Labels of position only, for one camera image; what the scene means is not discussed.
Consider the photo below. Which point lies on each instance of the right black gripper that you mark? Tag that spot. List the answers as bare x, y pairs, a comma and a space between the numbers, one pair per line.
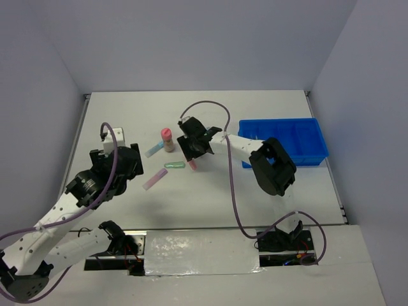
183, 142

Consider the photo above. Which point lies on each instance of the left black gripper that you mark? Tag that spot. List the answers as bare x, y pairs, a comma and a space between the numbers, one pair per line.
99, 158

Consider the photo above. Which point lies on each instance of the pink correction tape stick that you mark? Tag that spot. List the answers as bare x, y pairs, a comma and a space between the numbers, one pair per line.
193, 165

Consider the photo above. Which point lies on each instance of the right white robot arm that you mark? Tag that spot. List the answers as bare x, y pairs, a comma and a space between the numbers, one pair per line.
272, 166

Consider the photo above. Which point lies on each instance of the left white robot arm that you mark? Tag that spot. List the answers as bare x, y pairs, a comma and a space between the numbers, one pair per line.
38, 255

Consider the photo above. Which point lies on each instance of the pink clear tube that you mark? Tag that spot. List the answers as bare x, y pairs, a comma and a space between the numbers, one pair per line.
154, 179

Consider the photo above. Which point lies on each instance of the green eraser stick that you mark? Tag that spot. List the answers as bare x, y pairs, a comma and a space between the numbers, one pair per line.
175, 165

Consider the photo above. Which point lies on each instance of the pink capped glue bottle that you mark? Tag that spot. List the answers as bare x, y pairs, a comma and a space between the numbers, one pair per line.
168, 144

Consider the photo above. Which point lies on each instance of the blue capped clear tube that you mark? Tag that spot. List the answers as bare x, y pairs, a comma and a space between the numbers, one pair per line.
154, 150

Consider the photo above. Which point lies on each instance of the blue divided plastic bin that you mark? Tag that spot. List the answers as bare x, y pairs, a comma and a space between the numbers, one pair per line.
302, 138

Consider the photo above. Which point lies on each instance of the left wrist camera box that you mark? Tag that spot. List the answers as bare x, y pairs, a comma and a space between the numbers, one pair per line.
108, 144

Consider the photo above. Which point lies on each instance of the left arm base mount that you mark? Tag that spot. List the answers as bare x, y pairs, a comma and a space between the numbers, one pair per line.
125, 252

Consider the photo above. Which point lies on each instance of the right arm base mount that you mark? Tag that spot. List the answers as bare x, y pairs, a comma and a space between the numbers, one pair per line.
274, 251

